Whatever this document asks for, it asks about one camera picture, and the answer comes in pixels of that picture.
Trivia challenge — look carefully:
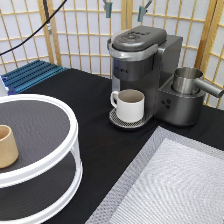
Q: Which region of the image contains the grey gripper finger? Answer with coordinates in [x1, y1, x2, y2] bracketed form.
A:
[103, 0, 113, 18]
[137, 0, 153, 22]

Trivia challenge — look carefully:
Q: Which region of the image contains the grey pod coffee machine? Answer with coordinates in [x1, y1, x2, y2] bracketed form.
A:
[107, 26, 205, 130]

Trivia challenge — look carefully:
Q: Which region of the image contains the white ceramic coffee mug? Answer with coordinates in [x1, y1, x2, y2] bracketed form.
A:
[110, 89, 145, 123]

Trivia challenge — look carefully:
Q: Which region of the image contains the wooden shoji folding screen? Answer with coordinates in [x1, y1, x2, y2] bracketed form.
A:
[0, 0, 224, 89]

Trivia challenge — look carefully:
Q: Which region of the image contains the steel milk frother pitcher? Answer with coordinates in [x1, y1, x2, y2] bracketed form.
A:
[172, 67, 224, 98]

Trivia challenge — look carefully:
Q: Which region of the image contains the grey woven placemat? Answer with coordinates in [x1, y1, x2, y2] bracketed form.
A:
[85, 127, 224, 224]

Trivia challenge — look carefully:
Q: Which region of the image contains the tan paper cup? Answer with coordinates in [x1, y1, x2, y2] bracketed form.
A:
[0, 125, 18, 168]

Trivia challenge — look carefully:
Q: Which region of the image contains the white two-tier round shelf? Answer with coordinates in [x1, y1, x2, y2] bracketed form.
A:
[0, 94, 83, 224]

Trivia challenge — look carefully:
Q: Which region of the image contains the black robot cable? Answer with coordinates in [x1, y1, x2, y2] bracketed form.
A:
[0, 0, 68, 57]

